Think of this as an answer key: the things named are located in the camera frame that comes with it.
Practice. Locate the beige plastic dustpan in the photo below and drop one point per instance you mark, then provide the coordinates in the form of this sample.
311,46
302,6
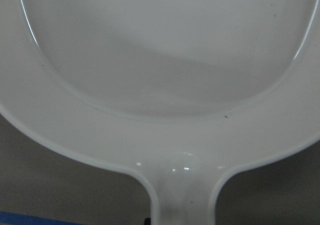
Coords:
179,94

